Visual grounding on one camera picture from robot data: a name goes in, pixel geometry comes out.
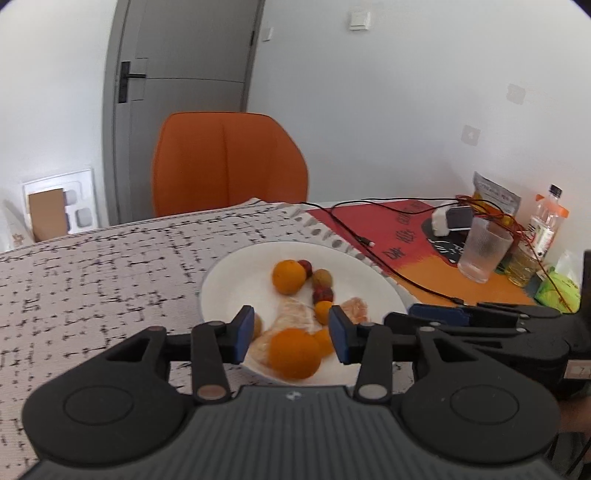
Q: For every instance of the patterned white tablecloth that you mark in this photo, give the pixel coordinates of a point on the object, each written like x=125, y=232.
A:
x=115, y=277

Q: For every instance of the small red fruit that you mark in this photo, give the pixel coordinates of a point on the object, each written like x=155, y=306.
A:
x=305, y=266

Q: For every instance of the red and orange mat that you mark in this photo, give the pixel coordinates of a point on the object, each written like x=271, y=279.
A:
x=397, y=240

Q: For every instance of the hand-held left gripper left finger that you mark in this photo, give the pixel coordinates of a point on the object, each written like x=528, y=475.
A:
x=244, y=334

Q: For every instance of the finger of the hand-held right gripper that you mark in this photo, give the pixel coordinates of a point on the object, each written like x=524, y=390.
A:
x=438, y=313
x=485, y=331

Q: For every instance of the brown cardboard sheet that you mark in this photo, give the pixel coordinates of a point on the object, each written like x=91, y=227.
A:
x=46, y=214

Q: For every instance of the small yellow-brown fruit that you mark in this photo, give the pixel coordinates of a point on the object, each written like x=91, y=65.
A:
x=322, y=278

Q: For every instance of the printed snack pouch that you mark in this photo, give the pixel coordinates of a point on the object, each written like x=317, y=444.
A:
x=496, y=191

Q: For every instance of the white tissue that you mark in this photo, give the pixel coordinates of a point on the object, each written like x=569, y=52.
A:
x=571, y=263

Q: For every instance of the small peeled orange piece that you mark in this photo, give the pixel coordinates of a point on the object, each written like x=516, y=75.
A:
x=259, y=350

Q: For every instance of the white wall socket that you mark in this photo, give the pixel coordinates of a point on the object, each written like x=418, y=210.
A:
x=471, y=134

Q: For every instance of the small yellow fruit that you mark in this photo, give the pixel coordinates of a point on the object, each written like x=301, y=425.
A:
x=323, y=310

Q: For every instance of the green package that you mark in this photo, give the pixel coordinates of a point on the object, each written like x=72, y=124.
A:
x=556, y=288

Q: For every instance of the white light switch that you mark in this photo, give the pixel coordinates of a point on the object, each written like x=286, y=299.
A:
x=359, y=19

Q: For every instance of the white wall cover plate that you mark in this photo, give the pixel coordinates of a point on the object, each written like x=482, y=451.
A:
x=515, y=93

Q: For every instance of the yellow oil bottle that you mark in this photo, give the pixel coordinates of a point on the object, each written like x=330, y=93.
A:
x=521, y=266

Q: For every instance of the orange label plastic bottle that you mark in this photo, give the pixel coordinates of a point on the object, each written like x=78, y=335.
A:
x=547, y=226

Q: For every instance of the small red apple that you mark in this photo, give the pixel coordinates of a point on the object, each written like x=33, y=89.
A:
x=322, y=294

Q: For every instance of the grey door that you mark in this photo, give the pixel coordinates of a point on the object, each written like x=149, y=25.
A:
x=184, y=55

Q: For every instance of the clear plastic bag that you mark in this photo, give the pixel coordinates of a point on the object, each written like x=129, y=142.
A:
x=11, y=226

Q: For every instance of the orange chair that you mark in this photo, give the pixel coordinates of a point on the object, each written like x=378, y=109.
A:
x=231, y=161

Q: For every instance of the white power adapter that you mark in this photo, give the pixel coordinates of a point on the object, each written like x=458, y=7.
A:
x=439, y=222

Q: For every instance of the ribbed glass cup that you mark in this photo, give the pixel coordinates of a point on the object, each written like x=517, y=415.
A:
x=482, y=251

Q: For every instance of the white foam packaging board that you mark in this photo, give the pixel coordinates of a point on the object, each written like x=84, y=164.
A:
x=85, y=189

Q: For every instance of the large peeled orange piece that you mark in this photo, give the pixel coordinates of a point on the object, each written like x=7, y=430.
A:
x=295, y=316

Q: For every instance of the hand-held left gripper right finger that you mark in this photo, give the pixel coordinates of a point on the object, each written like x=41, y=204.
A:
x=338, y=339

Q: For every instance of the dark power bank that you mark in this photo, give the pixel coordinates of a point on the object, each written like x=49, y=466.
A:
x=461, y=218

